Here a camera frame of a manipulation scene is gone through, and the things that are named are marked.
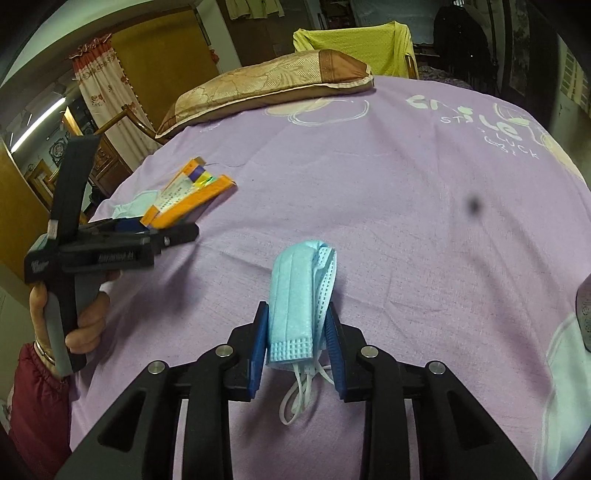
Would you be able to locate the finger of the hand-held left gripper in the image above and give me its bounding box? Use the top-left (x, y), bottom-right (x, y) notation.
top-left (85, 216), bottom-right (151, 236)
top-left (83, 223), bottom-right (201, 254)

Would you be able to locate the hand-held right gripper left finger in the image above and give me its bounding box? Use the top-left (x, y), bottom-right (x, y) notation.
top-left (55, 301), bottom-right (271, 480)

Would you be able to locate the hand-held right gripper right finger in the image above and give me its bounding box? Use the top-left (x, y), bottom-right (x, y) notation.
top-left (323, 302), bottom-right (539, 480)

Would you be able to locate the orange carton box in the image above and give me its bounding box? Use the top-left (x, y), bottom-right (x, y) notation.
top-left (140, 156), bottom-right (239, 230)

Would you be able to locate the blue face mask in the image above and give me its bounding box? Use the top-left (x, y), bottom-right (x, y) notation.
top-left (265, 239), bottom-right (341, 426)

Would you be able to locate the person's left forearm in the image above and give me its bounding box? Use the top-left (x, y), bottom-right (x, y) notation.
top-left (8, 344), bottom-right (71, 468)

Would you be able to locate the person's left hand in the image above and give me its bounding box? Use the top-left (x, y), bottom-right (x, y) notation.
top-left (28, 270), bottom-right (122, 368)

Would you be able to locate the large wooden sliding door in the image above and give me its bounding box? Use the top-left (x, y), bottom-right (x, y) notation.
top-left (0, 137), bottom-right (52, 288)

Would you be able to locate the curved wooden armchair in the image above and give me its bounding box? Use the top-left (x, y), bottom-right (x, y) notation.
top-left (94, 103), bottom-right (163, 186)

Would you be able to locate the fluorescent tube light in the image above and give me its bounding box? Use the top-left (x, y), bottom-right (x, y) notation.
top-left (11, 94), bottom-right (66, 153)

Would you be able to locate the red floral curtain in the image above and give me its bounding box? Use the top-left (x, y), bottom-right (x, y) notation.
top-left (69, 39), bottom-right (153, 136)

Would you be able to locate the wooden door panel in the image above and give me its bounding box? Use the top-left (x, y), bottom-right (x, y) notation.
top-left (110, 8), bottom-right (223, 121)

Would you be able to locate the brown floral pillow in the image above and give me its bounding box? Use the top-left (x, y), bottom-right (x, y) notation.
top-left (154, 48), bottom-right (375, 140)

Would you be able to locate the beige hanging jacket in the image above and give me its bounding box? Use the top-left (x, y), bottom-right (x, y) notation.
top-left (226, 0), bottom-right (285, 20)

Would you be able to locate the stainless steel bottle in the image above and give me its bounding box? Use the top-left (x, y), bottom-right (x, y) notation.
top-left (574, 274), bottom-right (591, 354)

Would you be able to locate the yellow towel covered chair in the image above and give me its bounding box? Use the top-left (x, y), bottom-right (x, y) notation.
top-left (293, 20), bottom-right (419, 79)

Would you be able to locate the white hanging sheet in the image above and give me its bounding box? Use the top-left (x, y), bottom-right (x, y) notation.
top-left (350, 0), bottom-right (435, 29)

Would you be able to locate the gold bracelet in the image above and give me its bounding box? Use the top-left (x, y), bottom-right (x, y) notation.
top-left (34, 339), bottom-right (57, 366)

